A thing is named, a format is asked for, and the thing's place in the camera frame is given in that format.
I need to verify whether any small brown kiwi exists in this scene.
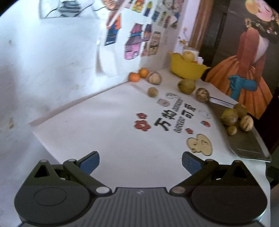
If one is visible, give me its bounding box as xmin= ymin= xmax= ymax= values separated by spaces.
xmin=227 ymin=125 xmax=237 ymax=136

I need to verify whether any pale striped pepino melon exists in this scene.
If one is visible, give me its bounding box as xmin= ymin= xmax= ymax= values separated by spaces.
xmin=240 ymin=115 xmax=254 ymax=132

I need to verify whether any metal tray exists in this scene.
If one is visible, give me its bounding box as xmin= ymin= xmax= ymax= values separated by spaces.
xmin=207 ymin=97 xmax=272 ymax=163

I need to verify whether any green-yellow mango on tray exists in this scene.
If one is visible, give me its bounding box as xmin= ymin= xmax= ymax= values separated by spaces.
xmin=221 ymin=108 xmax=238 ymax=126

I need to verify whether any white printed table mat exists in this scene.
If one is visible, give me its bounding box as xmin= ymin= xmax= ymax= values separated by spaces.
xmin=31 ymin=71 xmax=270 ymax=226

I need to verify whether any dark striped pepino melon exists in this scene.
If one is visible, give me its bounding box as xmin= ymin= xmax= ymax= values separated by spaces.
xmin=195 ymin=88 xmax=209 ymax=103

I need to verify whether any large green-brown fruit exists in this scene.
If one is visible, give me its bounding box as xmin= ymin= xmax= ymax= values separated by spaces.
xmin=177 ymin=79 xmax=196 ymax=95

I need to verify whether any small kiwi on table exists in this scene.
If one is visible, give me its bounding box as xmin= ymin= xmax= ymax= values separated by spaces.
xmin=147 ymin=87 xmax=159 ymax=97

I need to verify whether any yellow plastic bowl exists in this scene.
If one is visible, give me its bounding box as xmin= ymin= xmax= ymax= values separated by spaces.
xmin=168 ymin=52 xmax=209 ymax=80

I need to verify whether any dancer poster orange dress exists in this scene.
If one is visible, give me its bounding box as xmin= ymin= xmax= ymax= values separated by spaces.
xmin=205 ymin=1 xmax=278 ymax=119

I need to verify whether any yellow pear in bowl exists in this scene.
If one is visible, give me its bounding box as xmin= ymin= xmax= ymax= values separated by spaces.
xmin=182 ymin=51 xmax=195 ymax=62

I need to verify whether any white jar with orange contents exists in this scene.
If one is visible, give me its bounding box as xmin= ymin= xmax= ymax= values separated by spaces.
xmin=182 ymin=47 xmax=199 ymax=62

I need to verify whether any yellow castle drawing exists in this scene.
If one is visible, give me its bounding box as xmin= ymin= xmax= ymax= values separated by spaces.
xmin=148 ymin=31 xmax=161 ymax=56

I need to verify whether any blue orange house drawing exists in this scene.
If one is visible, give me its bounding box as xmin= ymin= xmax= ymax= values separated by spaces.
xmin=104 ymin=14 xmax=122 ymax=46

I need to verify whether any striped pepino melon by wall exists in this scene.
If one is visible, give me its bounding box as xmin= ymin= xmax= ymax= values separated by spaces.
xmin=147 ymin=71 xmax=162 ymax=85

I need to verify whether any orange tangerine near wall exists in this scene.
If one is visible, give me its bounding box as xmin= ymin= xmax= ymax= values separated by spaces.
xmin=129 ymin=72 xmax=140 ymax=83

